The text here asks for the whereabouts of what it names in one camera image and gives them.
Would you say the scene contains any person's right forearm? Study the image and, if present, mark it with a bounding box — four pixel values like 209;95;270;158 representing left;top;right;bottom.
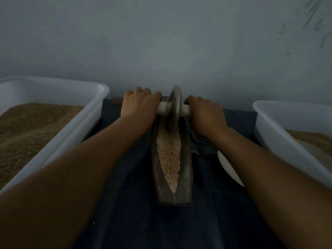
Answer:
209;129;332;249

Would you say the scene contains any metal grinding wheel with handle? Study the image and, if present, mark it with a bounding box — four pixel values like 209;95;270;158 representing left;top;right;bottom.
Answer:
112;85;191;133

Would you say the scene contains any white plastic tub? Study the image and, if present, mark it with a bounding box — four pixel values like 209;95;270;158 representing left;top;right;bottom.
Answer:
252;100;332;187
0;76;110;192

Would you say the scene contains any white round plate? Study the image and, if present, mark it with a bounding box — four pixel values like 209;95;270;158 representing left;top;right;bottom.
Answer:
217;150;245;187

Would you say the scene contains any dark blue table cloth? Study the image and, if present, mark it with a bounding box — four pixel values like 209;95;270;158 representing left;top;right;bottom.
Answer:
73;98;283;249

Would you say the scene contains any large brown grain heap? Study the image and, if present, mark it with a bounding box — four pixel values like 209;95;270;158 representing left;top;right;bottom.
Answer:
284;128;332;158
0;103;85;190

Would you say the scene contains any person's right hand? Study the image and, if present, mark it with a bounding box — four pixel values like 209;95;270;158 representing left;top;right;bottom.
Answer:
186;95;228;142

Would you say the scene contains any boat-shaped metal grinding trough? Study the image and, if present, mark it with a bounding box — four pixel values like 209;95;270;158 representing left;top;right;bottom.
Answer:
151;96;194;206

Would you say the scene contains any person's left hand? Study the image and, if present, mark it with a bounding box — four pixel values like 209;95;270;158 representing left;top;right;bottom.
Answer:
120;87;163;127

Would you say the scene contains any person's left forearm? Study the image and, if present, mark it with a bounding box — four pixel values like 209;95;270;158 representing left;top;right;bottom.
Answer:
0;118;151;249

